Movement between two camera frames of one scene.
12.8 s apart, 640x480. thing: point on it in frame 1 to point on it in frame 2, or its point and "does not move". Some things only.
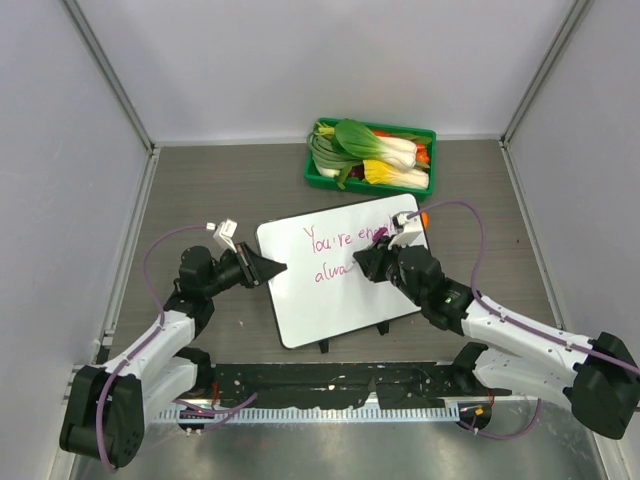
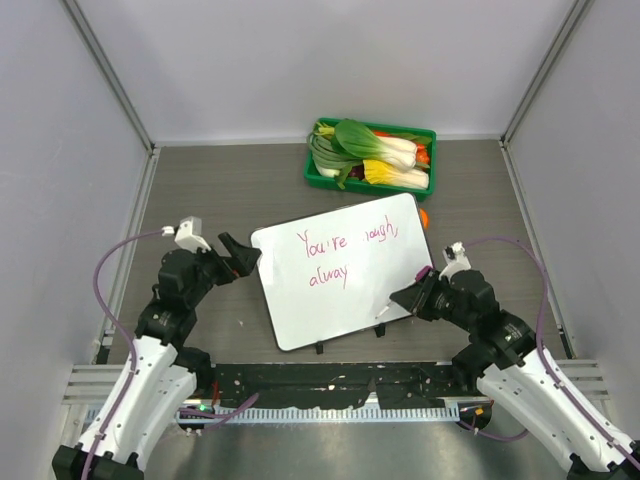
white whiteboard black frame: x=323 y=292 does not move
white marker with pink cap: x=375 y=236 to x=421 y=274
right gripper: x=373 y=259 to x=415 y=298
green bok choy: x=359 y=141 does not move
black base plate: x=388 y=384 does not move
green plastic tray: x=332 y=182 does not move
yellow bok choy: x=379 y=172 does not move
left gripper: x=256 y=268 to x=243 y=259
